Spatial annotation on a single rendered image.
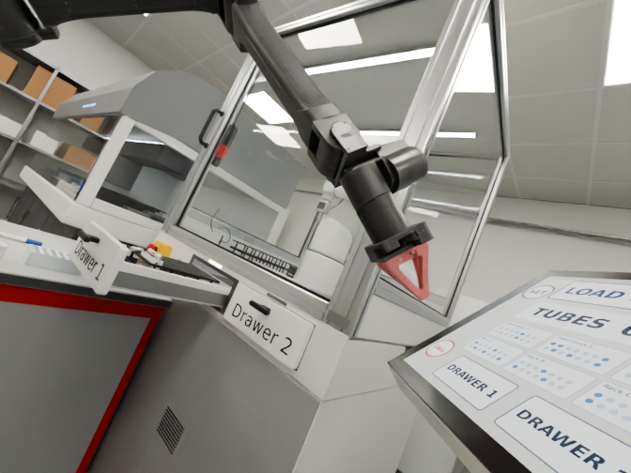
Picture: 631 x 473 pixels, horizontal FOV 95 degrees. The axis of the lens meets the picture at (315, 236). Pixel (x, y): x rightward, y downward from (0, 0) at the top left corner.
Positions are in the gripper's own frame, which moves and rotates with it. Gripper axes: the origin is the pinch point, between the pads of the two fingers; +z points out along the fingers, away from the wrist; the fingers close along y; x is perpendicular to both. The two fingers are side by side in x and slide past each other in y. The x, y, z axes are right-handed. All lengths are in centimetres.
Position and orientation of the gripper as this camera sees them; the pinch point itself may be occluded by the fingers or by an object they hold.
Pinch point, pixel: (422, 293)
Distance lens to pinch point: 44.1
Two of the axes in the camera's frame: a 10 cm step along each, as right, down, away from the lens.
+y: -0.7, 1.0, 9.9
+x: -8.9, 4.5, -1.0
